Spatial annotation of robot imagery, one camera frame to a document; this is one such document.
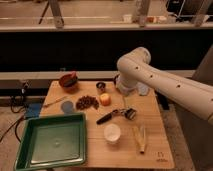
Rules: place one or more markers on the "wooden stick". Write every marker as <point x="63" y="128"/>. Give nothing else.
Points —
<point x="54" y="102"/>

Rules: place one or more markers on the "red-brown bowl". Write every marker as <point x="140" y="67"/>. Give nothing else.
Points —
<point x="66" y="82"/>

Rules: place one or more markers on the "red eraser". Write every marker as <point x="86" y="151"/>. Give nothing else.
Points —
<point x="73" y="74"/>

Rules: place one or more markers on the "green plastic tray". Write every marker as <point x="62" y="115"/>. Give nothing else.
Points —
<point x="51" y="142"/>

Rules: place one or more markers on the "blue round lid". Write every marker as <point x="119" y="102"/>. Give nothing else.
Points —
<point x="67" y="107"/>

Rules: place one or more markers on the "dark bowl with blue sponge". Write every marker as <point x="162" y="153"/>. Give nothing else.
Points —
<point x="115" y="79"/>

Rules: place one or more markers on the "white round cup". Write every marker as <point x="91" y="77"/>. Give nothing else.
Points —
<point x="112" y="133"/>

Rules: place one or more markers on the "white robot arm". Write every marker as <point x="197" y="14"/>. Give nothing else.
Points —
<point x="134" y="67"/>

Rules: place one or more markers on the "black handled peeler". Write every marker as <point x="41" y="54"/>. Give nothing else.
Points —
<point x="128" y="113"/>

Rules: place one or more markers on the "small metal cup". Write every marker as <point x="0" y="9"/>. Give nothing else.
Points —
<point x="101" y="87"/>

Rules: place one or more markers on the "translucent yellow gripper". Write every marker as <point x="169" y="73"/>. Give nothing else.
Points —
<point x="124" y="101"/>

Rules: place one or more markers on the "blue box on floor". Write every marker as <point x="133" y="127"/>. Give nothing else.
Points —
<point x="33" y="110"/>

